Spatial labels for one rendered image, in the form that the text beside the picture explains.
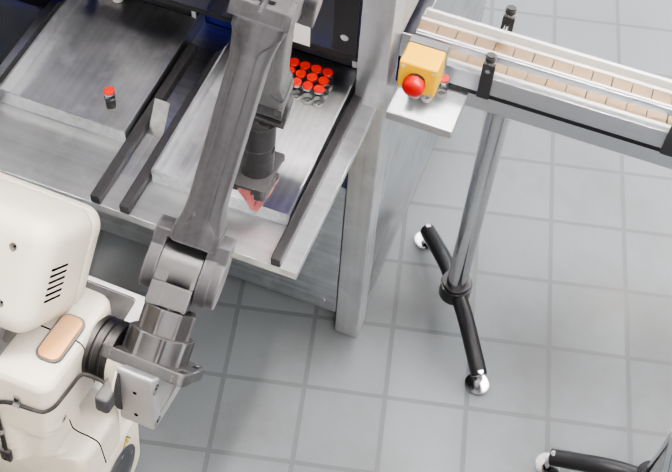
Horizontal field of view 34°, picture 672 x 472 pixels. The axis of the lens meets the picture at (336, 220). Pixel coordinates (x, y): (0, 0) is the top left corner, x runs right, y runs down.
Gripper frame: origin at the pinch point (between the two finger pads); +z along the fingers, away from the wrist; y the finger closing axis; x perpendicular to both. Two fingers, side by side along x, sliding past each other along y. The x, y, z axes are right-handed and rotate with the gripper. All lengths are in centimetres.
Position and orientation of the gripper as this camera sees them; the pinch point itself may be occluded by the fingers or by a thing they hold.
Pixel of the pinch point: (254, 206)
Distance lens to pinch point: 190.2
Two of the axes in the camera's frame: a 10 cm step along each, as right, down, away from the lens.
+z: -0.9, 7.0, 7.1
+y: 3.3, -6.5, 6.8
